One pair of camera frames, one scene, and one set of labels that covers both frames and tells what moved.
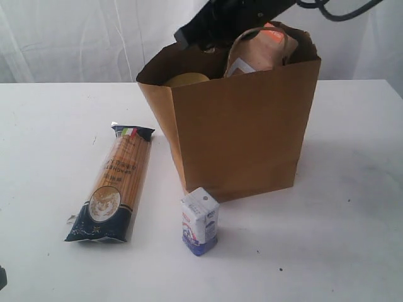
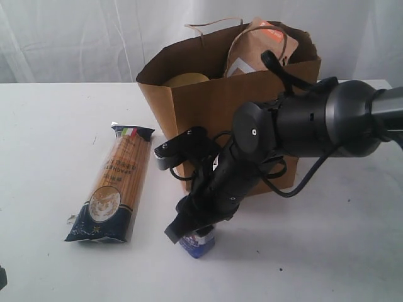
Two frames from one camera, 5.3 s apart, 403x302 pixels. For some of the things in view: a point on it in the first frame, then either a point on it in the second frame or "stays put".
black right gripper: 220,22 -> 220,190
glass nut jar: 186,78 stays put
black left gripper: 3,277 stays put
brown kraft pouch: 269,51 stays put
